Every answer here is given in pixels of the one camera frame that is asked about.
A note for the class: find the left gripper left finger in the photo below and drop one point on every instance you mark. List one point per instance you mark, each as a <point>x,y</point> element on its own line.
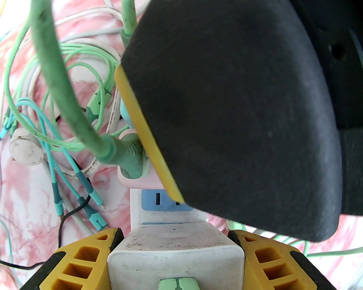
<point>82,263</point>

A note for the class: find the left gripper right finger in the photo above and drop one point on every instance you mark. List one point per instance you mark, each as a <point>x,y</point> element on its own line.
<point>272,263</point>

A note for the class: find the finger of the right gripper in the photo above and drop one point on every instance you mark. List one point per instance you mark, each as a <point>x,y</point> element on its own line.
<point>227,113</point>

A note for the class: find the white power strip blue sockets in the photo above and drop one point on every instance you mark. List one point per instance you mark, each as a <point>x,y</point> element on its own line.
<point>136,212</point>

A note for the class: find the pink charger adapter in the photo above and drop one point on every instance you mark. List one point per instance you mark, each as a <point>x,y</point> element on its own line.
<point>127,181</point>

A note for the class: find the white charger plug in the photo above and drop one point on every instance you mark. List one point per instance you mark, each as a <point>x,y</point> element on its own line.
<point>175,255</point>

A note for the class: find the white round plug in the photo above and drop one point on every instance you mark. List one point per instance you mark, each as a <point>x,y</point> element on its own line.
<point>25,148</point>

